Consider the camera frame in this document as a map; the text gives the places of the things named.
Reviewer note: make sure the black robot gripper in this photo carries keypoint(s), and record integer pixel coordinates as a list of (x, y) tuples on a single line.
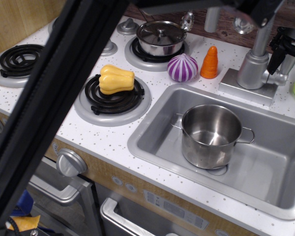
[(282, 44)]

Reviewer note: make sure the silver faucet lever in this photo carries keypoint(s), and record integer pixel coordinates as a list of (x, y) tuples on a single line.
[(280, 75)]

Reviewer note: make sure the silver toy faucet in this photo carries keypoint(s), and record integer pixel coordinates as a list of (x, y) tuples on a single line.
[(247, 83)]

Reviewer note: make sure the clear crystal faucet knob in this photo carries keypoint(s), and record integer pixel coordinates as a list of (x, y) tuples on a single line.
[(242, 26)]

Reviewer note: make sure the orange toy carrot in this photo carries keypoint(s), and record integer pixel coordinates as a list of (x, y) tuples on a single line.
[(209, 69)]

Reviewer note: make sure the purple striped toy onion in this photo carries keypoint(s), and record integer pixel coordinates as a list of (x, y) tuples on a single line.
[(182, 68)]

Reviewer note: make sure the grey toy sink basin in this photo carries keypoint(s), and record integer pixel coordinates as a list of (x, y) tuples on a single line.
[(260, 174)]

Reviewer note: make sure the steel pot in sink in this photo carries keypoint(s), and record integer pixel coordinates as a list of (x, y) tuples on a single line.
[(209, 135)]

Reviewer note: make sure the lidded steel pan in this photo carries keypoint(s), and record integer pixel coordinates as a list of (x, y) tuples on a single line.
[(160, 38)]

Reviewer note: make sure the silver rear stove knob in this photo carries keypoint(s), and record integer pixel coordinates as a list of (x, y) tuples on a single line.
[(128, 27)]

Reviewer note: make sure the silver stove knob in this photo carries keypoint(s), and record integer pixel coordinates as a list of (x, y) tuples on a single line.
[(69, 163), (110, 49), (128, 27)]

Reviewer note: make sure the silver middle stove knob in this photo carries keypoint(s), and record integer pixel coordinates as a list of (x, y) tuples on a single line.
[(110, 49)]

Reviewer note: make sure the yellow toy squash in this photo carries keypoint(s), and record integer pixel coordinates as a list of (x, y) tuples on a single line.
[(113, 79)]

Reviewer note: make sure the front black coil burner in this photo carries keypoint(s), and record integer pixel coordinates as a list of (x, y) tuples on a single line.
[(112, 110)]

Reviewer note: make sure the silver front stove knob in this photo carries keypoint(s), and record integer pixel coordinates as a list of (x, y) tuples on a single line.
[(69, 163)]

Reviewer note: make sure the left black coil burner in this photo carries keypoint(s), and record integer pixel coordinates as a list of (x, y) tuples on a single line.
[(17, 63)]

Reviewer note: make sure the blue object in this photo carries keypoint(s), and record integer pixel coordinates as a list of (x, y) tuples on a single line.
[(24, 205)]

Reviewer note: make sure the yellow cloth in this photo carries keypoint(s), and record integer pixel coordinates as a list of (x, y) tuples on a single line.
[(25, 223)]

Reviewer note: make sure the silver dishwasher door handle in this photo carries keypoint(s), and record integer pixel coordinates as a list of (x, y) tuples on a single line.
[(116, 224)]

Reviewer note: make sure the silver oven door handle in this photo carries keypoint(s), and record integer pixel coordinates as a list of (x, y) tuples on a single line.
[(63, 190)]

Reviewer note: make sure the black metal frame beam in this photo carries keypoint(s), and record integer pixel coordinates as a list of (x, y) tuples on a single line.
[(73, 48)]

